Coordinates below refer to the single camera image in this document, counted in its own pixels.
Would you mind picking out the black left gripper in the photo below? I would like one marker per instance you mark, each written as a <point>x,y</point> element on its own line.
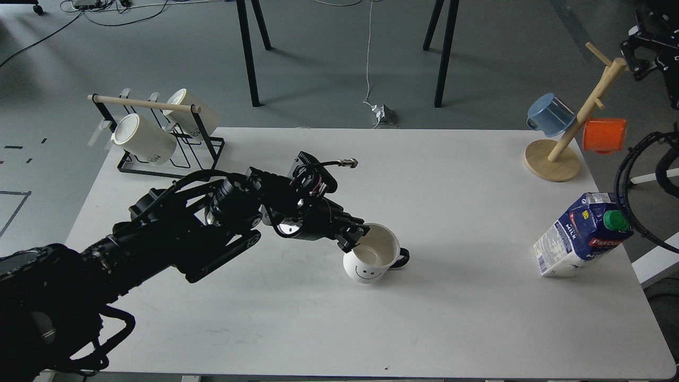
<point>297,207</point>

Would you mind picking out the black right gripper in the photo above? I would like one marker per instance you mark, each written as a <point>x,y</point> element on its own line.
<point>671,42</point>

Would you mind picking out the white smiley face mug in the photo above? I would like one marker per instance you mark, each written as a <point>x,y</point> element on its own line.
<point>376,253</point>

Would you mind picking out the blue white milk carton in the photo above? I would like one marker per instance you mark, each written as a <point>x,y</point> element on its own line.
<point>589,228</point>

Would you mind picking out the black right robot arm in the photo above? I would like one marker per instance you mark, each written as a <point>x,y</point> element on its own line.
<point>651,46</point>

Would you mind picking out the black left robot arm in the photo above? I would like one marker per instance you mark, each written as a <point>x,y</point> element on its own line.
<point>56,302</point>

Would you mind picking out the orange cup on tree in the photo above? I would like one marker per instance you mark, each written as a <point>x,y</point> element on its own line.
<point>604,135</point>

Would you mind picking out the blue cup on tree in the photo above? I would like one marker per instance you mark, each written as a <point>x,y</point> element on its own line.
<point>550,115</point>

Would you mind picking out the white power strip on floor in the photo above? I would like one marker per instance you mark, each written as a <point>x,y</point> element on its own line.
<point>384,116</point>

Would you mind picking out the wooden mug tree stand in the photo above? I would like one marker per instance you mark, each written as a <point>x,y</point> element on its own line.
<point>553,160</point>

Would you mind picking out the black table legs right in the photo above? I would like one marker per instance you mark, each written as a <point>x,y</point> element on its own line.
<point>451,20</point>

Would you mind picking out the black table legs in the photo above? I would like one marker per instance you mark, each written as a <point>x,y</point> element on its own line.
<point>242,13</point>
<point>451,20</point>

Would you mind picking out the white table leg base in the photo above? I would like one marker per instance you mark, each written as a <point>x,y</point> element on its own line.
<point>659,262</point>

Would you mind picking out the white mug front on rack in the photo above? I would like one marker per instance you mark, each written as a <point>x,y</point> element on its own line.
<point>140,137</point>

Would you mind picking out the black table legs left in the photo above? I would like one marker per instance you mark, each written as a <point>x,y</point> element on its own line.
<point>242,13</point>

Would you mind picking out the black wire mug rack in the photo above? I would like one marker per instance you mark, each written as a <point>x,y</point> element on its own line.
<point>184,115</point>

